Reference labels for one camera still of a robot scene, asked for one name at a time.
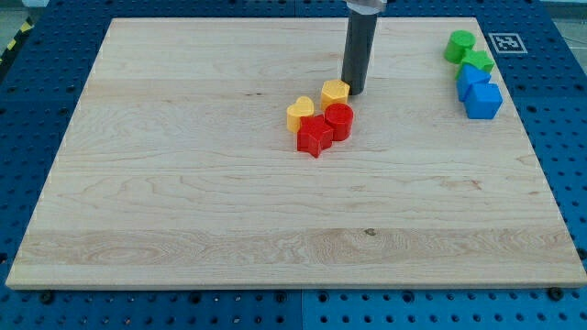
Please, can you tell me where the blue cube block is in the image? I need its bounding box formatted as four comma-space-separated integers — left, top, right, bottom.
464, 82, 503, 120

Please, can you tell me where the white fiducial marker tag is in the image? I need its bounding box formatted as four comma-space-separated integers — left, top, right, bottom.
489, 32, 527, 54

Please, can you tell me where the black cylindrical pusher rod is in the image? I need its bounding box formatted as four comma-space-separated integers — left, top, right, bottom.
341, 10, 377, 95

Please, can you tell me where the yellow pentagon block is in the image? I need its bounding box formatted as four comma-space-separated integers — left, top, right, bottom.
320, 80, 349, 111

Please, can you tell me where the silver rod mount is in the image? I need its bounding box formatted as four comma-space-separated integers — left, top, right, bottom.
346, 0, 387, 15

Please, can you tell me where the blue triangle block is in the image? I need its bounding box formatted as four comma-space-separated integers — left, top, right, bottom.
456, 64, 491, 103

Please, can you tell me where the yellow heart block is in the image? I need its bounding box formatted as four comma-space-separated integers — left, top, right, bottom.
286, 96, 315, 133

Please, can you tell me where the green star block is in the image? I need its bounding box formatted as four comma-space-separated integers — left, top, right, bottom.
455, 49, 494, 80

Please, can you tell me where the red cylinder block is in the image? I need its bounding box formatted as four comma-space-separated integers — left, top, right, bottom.
325, 103, 354, 141

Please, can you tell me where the green cylinder block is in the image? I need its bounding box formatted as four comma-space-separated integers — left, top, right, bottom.
444, 29, 476, 64

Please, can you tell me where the red star block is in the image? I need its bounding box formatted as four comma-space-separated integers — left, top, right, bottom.
297, 115, 334, 158

